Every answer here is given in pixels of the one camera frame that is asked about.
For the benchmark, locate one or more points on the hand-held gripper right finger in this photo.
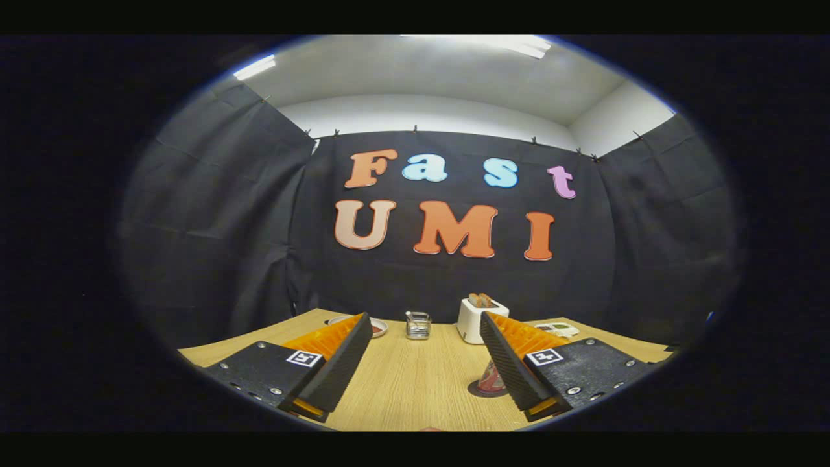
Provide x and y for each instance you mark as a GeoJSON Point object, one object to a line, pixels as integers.
{"type": "Point", "coordinates": [509, 370]}

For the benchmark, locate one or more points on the white plate red pattern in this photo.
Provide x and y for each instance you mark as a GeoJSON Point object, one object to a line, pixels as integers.
{"type": "Point", "coordinates": [379, 329]}

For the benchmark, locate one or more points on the long ceiling light panel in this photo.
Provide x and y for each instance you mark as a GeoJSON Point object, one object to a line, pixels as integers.
{"type": "Point", "coordinates": [506, 44]}

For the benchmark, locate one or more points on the black backdrop cloth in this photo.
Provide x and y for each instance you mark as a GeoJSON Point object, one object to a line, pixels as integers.
{"type": "Point", "coordinates": [454, 279]}

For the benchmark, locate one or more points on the small ceiling light panel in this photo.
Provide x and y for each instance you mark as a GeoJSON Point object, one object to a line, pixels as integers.
{"type": "Point", "coordinates": [255, 67]}

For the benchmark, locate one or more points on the white toaster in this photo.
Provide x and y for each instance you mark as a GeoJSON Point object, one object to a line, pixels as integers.
{"type": "Point", "coordinates": [470, 322]}

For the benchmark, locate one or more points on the dark brown round coaster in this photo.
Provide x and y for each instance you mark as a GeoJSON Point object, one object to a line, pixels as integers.
{"type": "Point", "coordinates": [476, 391]}

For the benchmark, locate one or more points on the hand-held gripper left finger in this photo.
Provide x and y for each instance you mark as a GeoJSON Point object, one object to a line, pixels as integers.
{"type": "Point", "coordinates": [340, 366]}

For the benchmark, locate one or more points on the wooden table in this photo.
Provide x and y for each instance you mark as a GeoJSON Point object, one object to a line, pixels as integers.
{"type": "Point", "coordinates": [415, 376]}

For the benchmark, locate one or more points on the silver juice bottle red label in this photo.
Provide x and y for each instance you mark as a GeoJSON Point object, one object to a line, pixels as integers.
{"type": "Point", "coordinates": [491, 379]}

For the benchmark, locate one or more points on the white flat handheld device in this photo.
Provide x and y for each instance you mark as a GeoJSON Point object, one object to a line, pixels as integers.
{"type": "Point", "coordinates": [559, 329]}

